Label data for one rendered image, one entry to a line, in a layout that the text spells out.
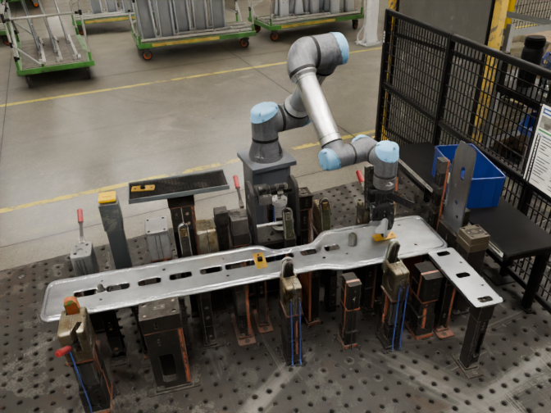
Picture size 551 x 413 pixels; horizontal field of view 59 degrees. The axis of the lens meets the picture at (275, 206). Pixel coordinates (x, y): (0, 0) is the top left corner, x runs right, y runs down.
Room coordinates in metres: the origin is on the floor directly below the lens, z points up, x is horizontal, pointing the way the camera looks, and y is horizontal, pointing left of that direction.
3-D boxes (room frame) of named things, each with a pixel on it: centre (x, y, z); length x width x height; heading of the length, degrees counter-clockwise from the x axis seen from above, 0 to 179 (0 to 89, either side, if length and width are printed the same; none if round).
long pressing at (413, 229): (1.33, 0.08, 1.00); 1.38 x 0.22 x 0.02; 104
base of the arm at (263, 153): (1.96, 0.03, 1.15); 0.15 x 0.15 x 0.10
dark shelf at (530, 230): (1.75, -0.77, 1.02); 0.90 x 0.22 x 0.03; 14
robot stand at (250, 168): (1.96, 0.03, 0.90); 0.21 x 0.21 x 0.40; 22
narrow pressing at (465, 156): (1.50, -0.65, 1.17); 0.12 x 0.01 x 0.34; 14
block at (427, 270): (1.29, -0.51, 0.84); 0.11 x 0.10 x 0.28; 14
